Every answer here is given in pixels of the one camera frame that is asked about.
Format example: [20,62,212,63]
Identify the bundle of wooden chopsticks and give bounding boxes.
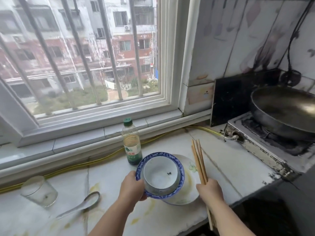
[193,139,214,231]
[192,139,214,231]
[191,145,214,231]

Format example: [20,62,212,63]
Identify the red brick apartment building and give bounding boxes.
[0,0,159,116]

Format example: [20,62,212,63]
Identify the white round soup spoon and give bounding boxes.
[55,191,101,220]

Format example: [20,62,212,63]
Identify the clear drinking glass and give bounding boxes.
[20,175,59,208]

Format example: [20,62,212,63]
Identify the blue patterned bowl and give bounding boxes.
[135,151,185,200]

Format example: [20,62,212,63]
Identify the long yellow gas hose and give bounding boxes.
[0,125,225,194]

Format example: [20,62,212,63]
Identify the person's left hand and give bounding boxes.
[118,170,148,209]

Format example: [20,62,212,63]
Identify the grey window security bars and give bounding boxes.
[0,0,144,113]

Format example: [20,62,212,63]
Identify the white plate green leaves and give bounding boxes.
[161,154,201,206]

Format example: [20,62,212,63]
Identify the clear bottle green cap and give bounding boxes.
[122,118,143,166]

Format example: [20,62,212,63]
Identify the person's right forearm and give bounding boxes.
[208,199,256,236]

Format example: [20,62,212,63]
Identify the steel gas stove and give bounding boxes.
[224,111,315,181]

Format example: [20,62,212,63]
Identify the person's left forearm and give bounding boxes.
[87,199,136,236]

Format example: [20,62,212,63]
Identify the white window frame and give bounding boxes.
[0,0,212,148]

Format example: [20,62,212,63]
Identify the small white bowl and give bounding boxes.
[143,156,181,196]

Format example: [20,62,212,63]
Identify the dark metal wok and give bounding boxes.
[250,86,315,142]

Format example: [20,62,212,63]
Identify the long white horizontal pipe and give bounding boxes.
[0,109,212,180]

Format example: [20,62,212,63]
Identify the black hanging ladle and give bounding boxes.
[279,0,315,87]

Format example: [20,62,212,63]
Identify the black splash board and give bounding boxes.
[210,70,282,128]

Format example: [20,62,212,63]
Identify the person's right hand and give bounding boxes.
[196,179,225,210]

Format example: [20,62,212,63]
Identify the wooden chopstick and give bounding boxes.
[196,139,214,231]
[194,139,214,231]
[197,139,214,231]
[191,140,214,231]

